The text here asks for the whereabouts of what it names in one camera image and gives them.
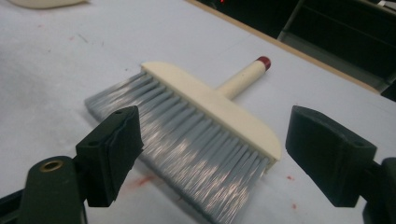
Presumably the white metal desk frame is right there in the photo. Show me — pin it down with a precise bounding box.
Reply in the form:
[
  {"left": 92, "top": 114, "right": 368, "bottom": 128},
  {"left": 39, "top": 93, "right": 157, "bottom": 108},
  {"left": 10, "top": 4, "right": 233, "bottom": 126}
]
[{"left": 276, "top": 0, "right": 396, "bottom": 93}]

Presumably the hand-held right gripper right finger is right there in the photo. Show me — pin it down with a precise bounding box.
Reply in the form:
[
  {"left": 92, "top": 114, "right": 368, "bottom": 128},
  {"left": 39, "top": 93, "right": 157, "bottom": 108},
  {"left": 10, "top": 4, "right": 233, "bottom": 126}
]
[{"left": 285, "top": 105, "right": 378, "bottom": 208}]

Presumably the cream brush with grey bristles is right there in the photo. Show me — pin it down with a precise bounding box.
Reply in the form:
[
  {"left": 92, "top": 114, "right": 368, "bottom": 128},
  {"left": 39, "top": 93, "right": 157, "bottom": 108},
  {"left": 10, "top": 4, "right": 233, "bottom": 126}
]
[{"left": 84, "top": 55, "right": 282, "bottom": 224}]

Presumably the white table cover sheet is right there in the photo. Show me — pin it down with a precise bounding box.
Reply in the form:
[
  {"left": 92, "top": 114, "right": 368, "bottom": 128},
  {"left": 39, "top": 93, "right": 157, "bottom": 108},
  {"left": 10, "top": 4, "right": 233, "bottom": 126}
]
[{"left": 0, "top": 0, "right": 396, "bottom": 224}]

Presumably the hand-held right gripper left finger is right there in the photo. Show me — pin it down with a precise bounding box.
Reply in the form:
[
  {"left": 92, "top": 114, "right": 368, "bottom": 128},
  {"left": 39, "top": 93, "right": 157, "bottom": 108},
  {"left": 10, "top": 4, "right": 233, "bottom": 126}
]
[{"left": 76, "top": 105, "right": 145, "bottom": 208}]

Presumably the cream dustpan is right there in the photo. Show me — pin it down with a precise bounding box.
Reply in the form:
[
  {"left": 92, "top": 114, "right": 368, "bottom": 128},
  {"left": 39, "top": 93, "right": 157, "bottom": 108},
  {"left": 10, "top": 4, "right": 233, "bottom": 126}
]
[{"left": 7, "top": 0, "right": 90, "bottom": 10}]

